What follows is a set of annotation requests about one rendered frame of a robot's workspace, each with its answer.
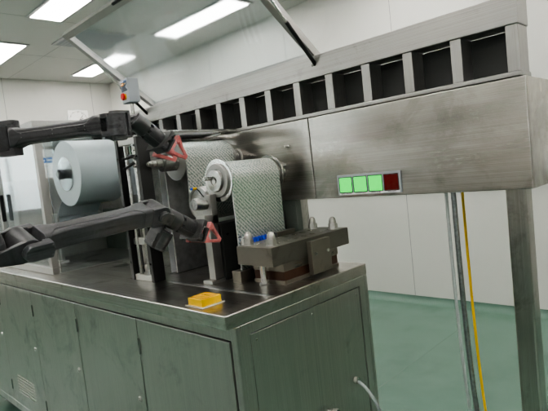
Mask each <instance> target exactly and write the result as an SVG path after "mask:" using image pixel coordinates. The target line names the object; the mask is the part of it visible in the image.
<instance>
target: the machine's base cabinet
mask: <svg viewBox="0 0 548 411"><path fill-rule="evenodd" d="M355 376H357V377H360V381H361V382H363V383H364V384H365V385H366V386H367V387H368V388H369V390H370V391H371V392H372V394H373V396H374V397H375V399H376V401H377V402H378V405H379V400H378V384H377V375H376V367H375V359H374V350H373V334H372V325H371V317H370V309H369V292H368V284H367V276H366V274H364V275H363V276H359V277H357V278H355V279H353V280H350V281H347V282H345V283H343V284H341V285H337V286H335V287H333V288H331V289H327V290H326V291H323V292H321V293H318V294H316V295H313V296H311V297H309V298H305V299H304V300H302V301H299V302H297V303H294V304H291V305H289V306H287V307H284V308H282V309H280V310H277V311H275V312H272V313H270V314H267V315H265V316H262V317H259V318H258V319H256V320H252V321H250V322H248V323H245V324H243V325H240V326H238V327H236V328H234V329H230V330H229V331H224V330H221V329H215V328H210V327H207V326H204V325H197V324H193V323H190V322H186V321H182V320H176V319H172V318H169V317H165V316H159V315H155V314H152V313H148V312H142V311H138V310H134V309H130V308H127V307H120V306H117V305H113V304H110V303H103V302H100V301H96V300H92V299H88V298H82V297H78V296H75V295H71V294H65V293H61V292H58V291H54V290H50V289H44V288H40V287H37V286H33V285H26V284H23V283H19V282H15V281H9V280H6V279H2V278H0V396H2V397H3V398H4V399H5V400H7V401H9V402H10V403H11V404H13V405H14V406H15V407H16V408H18V409H19V410H20V411H332V410H333V409H334V408H336V409H339V410H340V411H378V409H377V407H376V405H375V403H374V402H373V400H372V398H371V397H370V395H369V393H368V392H367V391H366V390H365V389H364V388H363V387H362V386H361V385H360V384H357V383H354V382H353V379H354V377H355Z"/></svg>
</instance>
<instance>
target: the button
mask: <svg viewBox="0 0 548 411"><path fill-rule="evenodd" d="M220 301H222V300H221V294H216V293H210V292H205V293H202V294H197V295H194V296H192V297H189V298H188V305H193V306H197V307H206V306H209V305H211V304H214V303H218V302H220Z"/></svg>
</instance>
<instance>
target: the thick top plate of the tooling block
mask: <svg viewBox="0 0 548 411"><path fill-rule="evenodd" d="M328 228H329V227H318V228H317V229H308V228H307V229H303V230H300V231H296V232H295V233H292V234H289V235H286V236H280V237H276V243H277V245H275V246H266V244H267V242H266V239H265V240H261V241H256V242H254V245H251V246H243V245H240V246H237V247H236V251H237V257H238V264H240V265H250V266H259V267H277V266H280V265H282V264H285V263H289V262H293V261H295V260H298V259H302V258H305V257H307V241H311V240H315V239H317V238H321V237H323V236H329V240H330V249H333V248H336V247H339V246H341V245H346V244H349V239H348V230H347V228H338V229H333V230H329V229H328Z"/></svg>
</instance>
